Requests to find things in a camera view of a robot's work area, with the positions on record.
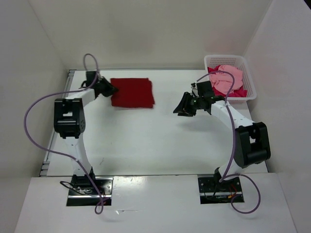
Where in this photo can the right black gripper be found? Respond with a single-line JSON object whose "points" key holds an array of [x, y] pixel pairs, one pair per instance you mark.
{"points": [[184, 105]]}

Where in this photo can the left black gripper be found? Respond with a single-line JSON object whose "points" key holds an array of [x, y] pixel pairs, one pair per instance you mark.
{"points": [[111, 89]]}

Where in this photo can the dark red t-shirt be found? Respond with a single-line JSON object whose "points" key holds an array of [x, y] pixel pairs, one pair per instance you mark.
{"points": [[132, 93]]}

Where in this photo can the pink t-shirt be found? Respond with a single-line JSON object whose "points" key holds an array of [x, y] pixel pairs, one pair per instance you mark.
{"points": [[226, 77]]}

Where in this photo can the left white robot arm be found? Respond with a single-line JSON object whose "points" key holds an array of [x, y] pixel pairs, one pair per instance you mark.
{"points": [[70, 123]]}

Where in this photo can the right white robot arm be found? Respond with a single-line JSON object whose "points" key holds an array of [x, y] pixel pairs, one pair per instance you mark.
{"points": [[250, 139]]}

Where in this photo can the magenta t-shirt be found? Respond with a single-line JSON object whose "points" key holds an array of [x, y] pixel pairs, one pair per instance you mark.
{"points": [[240, 93]]}

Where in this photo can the white plastic basket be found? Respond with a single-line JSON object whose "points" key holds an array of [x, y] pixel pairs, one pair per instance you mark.
{"points": [[239, 62]]}

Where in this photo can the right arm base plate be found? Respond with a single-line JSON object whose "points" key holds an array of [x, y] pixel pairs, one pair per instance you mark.
{"points": [[213, 192]]}

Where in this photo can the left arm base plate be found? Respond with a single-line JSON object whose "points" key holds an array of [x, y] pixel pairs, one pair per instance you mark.
{"points": [[86, 195]]}

